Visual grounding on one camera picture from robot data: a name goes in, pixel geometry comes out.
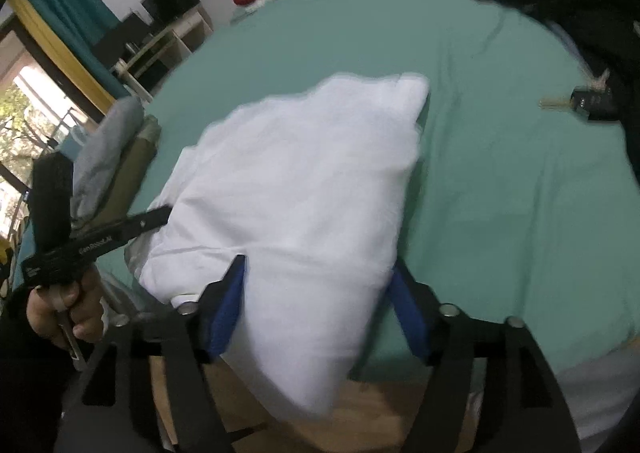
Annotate white large garment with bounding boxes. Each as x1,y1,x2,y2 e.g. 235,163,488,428
125,74,430,421

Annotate person left hand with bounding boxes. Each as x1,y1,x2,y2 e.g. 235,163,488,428
26,265,104,348

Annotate grey folded garment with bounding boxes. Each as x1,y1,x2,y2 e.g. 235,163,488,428
70,96,144,225

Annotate olive folded garment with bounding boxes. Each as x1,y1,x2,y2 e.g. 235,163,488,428
88,115,162,229

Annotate green bed sheet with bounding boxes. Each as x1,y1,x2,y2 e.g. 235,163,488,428
134,0,639,371

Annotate teal curtain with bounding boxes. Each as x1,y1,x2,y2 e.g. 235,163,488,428
28,0,129,98

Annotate wooden desk shelf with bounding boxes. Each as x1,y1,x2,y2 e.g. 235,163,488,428
92,0,213,102

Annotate black key fob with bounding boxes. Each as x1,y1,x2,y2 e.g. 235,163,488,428
539,88,620,122

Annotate white papers on bed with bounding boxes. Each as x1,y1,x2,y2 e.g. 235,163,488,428
245,0,273,14

